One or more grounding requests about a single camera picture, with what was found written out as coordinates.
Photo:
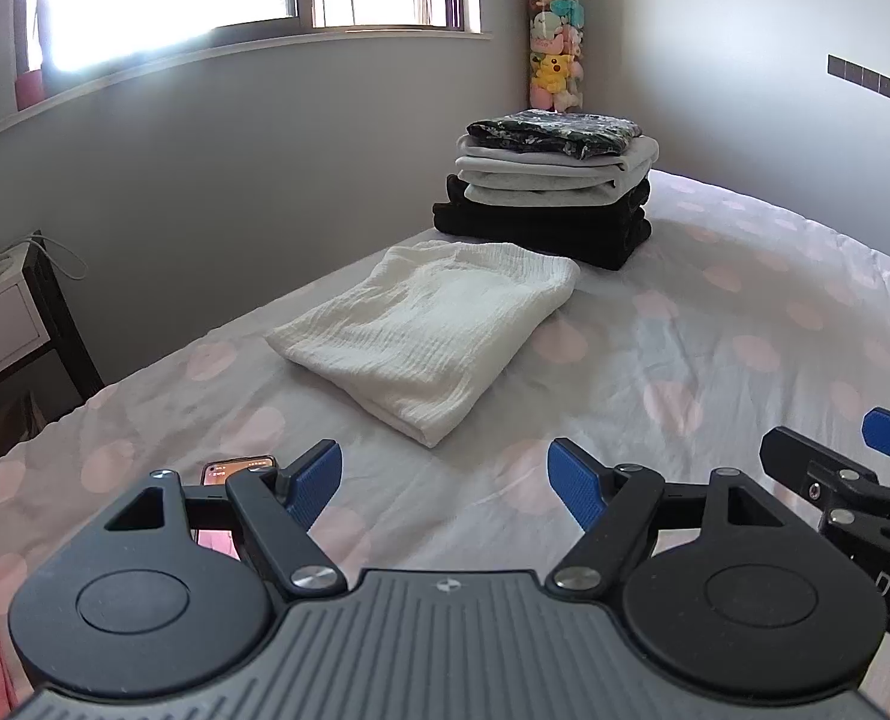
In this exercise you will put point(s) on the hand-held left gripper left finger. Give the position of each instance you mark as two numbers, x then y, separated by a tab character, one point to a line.
317	484

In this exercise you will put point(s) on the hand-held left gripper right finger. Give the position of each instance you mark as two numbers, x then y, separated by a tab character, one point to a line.
576	487

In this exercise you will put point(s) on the white muslin garment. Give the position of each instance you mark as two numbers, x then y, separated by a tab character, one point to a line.
430	330

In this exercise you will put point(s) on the smartphone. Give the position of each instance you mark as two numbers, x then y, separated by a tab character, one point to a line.
224	471

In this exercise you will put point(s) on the bed with pink-dotted sheet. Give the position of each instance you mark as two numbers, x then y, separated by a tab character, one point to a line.
715	360

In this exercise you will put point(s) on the folded black garment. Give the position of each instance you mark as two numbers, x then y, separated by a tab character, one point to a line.
542	229

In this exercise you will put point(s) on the folded light grey garment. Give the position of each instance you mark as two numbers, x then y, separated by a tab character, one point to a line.
557	174

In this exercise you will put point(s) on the folded dark patterned garment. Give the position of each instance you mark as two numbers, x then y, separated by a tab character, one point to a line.
550	129

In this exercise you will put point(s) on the clear tube of plush toys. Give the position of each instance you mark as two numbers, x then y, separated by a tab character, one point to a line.
554	45

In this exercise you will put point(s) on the pink pot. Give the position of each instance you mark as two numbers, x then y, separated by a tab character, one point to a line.
29	88

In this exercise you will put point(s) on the grey wall switch panel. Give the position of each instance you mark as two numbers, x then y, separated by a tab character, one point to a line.
865	77

